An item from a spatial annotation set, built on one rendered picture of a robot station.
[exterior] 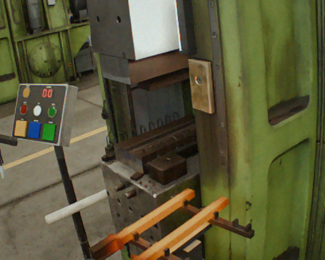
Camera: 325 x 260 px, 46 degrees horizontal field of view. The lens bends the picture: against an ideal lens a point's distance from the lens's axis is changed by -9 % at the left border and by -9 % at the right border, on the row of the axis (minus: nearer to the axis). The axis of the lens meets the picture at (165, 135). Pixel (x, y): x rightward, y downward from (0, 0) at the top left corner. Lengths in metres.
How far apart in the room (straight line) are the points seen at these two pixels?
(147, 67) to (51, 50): 4.94
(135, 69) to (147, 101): 0.41
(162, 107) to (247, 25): 0.81
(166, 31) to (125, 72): 0.20
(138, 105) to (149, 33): 0.49
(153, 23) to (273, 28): 0.41
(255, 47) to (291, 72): 0.30
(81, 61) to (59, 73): 0.61
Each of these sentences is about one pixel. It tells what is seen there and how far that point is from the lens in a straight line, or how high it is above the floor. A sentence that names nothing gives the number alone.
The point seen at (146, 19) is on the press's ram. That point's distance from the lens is 1.39.
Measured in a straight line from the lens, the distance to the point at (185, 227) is 1.16.
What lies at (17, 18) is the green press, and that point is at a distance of 6.20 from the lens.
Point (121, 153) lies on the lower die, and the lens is 1.67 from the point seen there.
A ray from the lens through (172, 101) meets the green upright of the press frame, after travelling 1.92.
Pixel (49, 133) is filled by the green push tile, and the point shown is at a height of 1.01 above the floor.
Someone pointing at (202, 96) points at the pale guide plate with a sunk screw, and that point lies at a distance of 1.35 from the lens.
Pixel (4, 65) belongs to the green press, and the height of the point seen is 0.57.
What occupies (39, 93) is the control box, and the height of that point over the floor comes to 1.16.
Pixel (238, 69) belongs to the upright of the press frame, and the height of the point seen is 1.35.
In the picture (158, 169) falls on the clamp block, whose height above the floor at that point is 0.98.
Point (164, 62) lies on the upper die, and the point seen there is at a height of 1.32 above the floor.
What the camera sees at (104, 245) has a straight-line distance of 1.13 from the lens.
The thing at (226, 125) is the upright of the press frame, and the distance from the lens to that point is 1.34.
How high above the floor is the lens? 1.68
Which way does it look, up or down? 24 degrees down
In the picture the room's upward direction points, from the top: 7 degrees counter-clockwise
